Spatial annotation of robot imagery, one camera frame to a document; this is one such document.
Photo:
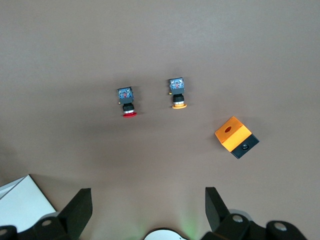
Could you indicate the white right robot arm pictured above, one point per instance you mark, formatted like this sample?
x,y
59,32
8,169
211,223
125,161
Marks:
x,y
163,235

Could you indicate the yellow push button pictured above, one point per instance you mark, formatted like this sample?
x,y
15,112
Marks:
x,y
177,87

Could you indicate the orange black button box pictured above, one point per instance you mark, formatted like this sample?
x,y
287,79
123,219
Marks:
x,y
233,136

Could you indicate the red push button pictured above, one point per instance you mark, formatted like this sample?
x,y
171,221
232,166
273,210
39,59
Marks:
x,y
125,96

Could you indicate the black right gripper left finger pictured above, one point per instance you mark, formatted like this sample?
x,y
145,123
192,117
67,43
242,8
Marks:
x,y
75,215

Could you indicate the brown table mat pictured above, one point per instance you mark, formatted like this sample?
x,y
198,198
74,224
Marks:
x,y
160,37

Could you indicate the white drawer cabinet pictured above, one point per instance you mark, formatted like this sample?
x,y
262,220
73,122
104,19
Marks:
x,y
22,205

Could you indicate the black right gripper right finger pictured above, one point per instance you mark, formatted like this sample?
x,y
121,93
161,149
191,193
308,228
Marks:
x,y
220,220

